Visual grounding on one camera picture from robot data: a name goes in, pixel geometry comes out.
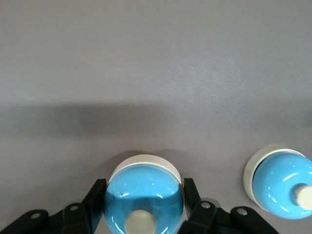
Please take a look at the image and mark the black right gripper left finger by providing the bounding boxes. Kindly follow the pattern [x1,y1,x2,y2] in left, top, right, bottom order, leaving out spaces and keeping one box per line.
[0,178,108,234]

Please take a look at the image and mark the brown table mat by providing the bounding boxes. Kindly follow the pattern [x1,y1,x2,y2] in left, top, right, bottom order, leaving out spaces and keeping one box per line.
[0,0,312,234]

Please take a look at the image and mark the light blue desk bell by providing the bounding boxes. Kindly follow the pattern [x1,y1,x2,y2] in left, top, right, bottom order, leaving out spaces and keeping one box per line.
[103,154,185,234]
[244,143,312,219]

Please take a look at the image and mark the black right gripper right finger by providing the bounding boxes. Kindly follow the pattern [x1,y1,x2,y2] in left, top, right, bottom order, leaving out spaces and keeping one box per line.
[177,177,278,234]

